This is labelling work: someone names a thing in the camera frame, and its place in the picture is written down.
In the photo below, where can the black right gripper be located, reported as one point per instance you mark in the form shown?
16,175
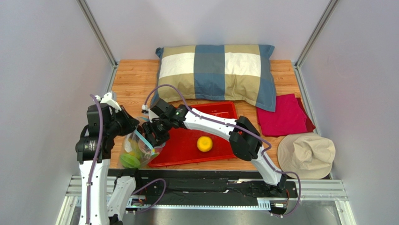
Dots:
157,131

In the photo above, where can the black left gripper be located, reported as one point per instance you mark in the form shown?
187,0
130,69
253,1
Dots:
131,123

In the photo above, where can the clear zip top bag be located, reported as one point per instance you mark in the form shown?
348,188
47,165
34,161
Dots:
149,152

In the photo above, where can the yellow fake lemon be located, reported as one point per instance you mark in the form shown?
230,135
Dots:
204,144

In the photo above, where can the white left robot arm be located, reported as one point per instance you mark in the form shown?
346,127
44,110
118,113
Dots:
105,123

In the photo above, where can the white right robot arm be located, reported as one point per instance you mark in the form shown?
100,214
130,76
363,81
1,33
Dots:
244,139

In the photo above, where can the yellow green fake mango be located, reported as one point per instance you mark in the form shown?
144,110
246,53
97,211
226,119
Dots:
134,149

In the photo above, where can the green fake lime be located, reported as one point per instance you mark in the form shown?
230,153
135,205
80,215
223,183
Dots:
129,161

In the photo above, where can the red plastic tray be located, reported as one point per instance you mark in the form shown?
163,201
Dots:
192,146

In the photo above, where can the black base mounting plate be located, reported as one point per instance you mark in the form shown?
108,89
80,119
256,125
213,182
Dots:
204,188

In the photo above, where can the checkered blue beige pillow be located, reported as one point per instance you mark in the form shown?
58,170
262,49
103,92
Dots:
217,73

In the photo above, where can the magenta folded cloth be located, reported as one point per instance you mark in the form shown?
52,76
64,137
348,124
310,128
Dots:
287,119

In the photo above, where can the dark red cloth underneath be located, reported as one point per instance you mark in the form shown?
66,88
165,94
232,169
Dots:
309,124

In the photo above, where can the beige bucket hat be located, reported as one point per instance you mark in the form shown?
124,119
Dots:
308,155

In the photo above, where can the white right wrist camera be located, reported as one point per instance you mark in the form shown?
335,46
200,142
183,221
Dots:
147,112

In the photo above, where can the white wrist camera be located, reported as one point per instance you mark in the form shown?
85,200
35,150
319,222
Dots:
109,98
147,112

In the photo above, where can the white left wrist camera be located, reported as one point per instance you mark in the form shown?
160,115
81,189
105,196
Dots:
109,98

